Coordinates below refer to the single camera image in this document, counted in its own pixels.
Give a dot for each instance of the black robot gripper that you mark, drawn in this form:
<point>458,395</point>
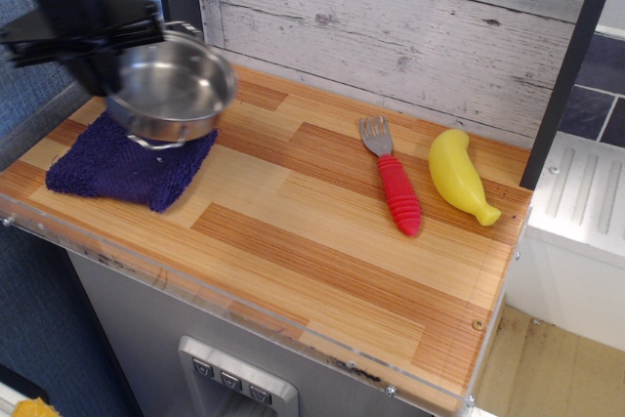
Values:
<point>85,35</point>

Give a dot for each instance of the small steel pan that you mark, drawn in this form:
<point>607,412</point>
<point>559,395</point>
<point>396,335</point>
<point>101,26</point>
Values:
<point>173,91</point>

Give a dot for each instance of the dark purple cloth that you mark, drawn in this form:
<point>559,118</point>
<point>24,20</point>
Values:
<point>103,162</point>

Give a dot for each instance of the clear acrylic table edge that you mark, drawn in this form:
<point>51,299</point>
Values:
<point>145,308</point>

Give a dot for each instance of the grey toy fridge cabinet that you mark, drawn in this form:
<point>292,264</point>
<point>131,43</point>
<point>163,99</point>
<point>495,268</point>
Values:
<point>341,316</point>

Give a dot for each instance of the silver dispenser button panel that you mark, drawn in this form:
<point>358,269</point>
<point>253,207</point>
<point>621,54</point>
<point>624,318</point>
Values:
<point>221,384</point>

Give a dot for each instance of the yellow object bottom corner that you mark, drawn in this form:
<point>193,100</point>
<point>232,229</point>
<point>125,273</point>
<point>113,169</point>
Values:
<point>34,408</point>

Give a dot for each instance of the yellow toy banana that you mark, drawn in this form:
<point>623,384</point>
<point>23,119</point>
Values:
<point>456,178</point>

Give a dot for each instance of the white toy sink unit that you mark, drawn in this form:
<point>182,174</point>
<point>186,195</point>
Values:
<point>569,269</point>

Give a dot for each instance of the fork with red handle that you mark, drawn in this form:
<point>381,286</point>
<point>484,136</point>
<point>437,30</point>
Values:
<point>401,197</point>

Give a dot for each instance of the black vertical post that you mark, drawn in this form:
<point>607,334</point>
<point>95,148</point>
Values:
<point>578,46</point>

